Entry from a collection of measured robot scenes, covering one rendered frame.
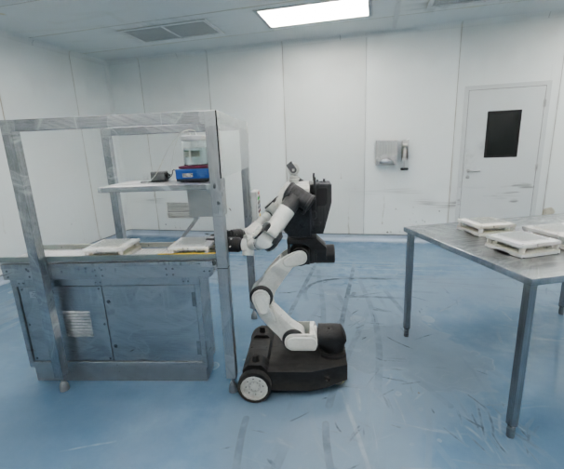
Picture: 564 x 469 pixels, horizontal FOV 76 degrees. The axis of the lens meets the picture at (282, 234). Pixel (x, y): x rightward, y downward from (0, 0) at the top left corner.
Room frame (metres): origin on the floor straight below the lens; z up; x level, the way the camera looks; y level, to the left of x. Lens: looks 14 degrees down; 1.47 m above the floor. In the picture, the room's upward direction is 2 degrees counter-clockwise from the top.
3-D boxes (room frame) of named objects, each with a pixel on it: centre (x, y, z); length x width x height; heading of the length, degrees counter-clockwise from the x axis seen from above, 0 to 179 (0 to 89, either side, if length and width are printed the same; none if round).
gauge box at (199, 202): (2.26, 0.46, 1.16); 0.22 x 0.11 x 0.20; 86
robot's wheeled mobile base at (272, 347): (2.10, -0.07, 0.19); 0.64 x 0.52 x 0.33; 86
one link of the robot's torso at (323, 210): (2.09, -0.14, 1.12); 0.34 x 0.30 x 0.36; 176
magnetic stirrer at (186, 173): (2.18, 0.49, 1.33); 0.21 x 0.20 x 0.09; 176
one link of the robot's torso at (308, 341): (2.10, -0.10, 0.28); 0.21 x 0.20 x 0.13; 86
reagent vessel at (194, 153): (2.17, 0.49, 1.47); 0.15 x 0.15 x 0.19
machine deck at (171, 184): (2.14, 0.67, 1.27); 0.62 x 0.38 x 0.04; 86
